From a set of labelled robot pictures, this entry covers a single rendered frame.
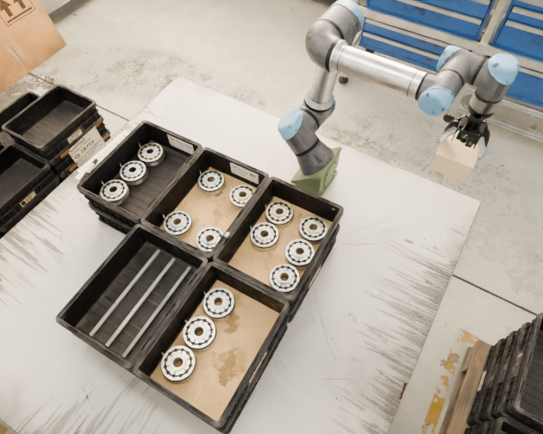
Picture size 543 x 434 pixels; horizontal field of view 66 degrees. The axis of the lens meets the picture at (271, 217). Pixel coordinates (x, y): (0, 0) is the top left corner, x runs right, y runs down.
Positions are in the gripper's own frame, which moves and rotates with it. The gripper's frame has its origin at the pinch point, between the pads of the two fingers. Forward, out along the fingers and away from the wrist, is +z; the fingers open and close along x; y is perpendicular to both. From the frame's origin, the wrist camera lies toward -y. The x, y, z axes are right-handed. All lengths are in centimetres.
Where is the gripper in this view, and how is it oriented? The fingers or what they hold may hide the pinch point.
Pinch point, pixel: (458, 148)
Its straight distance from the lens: 151.8
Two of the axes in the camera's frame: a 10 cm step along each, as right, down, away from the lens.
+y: -5.2, 7.3, -4.5
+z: 0.2, 5.3, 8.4
